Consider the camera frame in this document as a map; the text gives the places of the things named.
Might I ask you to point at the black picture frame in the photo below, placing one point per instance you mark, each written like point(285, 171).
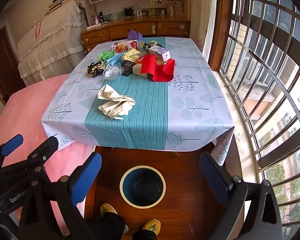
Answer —
point(128, 11)

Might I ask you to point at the crumpled green wrapper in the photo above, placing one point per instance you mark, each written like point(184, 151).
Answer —
point(107, 55)

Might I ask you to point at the red printed flat box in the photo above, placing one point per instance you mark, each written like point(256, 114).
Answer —
point(123, 46)

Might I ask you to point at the wooden bookshelf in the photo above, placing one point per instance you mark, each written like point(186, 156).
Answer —
point(185, 0)

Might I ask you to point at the white bottle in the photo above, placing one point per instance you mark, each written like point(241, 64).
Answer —
point(172, 10)

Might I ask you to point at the brown cardboard box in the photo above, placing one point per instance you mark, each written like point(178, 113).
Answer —
point(137, 70)

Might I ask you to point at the crumpled yellow paper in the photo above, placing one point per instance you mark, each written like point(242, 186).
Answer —
point(131, 54)

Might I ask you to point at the white carton box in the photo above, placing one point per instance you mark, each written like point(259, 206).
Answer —
point(160, 53)

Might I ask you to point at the white cabinet door lock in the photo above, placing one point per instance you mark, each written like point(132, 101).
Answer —
point(153, 29)

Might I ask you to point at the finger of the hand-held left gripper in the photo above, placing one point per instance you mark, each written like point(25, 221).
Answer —
point(12, 143)
point(48, 146)

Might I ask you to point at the wooden sideboard cabinet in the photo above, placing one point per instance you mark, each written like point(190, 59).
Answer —
point(130, 28)

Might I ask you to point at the black patterned wrapper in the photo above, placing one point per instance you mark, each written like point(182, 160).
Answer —
point(95, 68)

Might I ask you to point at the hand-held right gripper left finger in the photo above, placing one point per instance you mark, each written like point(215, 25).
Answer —
point(87, 177)

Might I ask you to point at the white power strip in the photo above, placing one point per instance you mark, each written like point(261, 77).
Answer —
point(95, 26)

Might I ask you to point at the lace covered furniture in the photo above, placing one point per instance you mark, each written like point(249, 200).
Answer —
point(47, 45)

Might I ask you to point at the pen holder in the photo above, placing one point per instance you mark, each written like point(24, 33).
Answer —
point(98, 17)

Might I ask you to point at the blue waste bin cream rim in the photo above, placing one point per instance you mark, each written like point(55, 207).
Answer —
point(142, 188)

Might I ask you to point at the window with metal grille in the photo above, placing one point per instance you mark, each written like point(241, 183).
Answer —
point(270, 55)

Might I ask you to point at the red paper bag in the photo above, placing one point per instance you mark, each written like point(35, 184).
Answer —
point(155, 71)

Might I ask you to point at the brown wooden door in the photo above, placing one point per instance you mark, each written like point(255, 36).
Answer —
point(2, 60)

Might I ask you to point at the yellow knitted slipper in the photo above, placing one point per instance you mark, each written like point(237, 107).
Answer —
point(108, 208)
point(152, 225)

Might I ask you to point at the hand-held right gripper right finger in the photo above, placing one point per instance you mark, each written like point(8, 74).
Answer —
point(215, 178)

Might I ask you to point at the clear plastic wrapper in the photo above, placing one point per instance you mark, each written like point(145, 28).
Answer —
point(112, 72)

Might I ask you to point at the purple plastic bag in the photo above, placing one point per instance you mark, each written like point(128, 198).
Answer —
point(134, 35)

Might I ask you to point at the blue face mask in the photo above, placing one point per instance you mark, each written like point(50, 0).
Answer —
point(115, 58)

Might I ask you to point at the black packet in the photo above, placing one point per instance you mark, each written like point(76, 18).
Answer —
point(152, 43)

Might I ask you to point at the pink bed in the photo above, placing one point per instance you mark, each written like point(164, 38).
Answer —
point(27, 110)

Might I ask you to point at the person's black pants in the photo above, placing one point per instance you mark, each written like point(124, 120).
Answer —
point(107, 226)

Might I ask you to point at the small black box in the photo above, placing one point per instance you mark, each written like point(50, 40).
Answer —
point(127, 67)

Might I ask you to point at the small white desk ornament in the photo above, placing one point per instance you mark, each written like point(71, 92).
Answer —
point(139, 13)

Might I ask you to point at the cream cloth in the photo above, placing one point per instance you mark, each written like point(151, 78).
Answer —
point(115, 102)

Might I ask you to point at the cream curtain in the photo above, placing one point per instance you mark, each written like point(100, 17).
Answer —
point(205, 25)

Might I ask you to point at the stack of old books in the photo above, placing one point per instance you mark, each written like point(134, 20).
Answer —
point(62, 3)

